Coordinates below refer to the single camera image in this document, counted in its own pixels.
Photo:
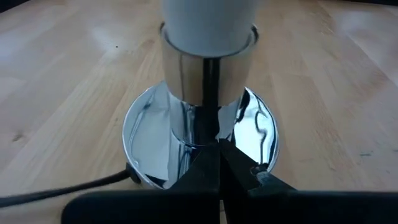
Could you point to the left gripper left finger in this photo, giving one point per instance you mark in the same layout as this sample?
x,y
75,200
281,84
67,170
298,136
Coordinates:
x,y
155,208

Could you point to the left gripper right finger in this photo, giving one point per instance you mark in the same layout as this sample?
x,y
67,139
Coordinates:
x,y
295,208

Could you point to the chrome lamp socket base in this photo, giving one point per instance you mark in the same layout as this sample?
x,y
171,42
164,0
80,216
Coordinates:
x,y
149,133

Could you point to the white lightbulb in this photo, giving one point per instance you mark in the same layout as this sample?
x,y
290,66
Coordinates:
x,y
208,25

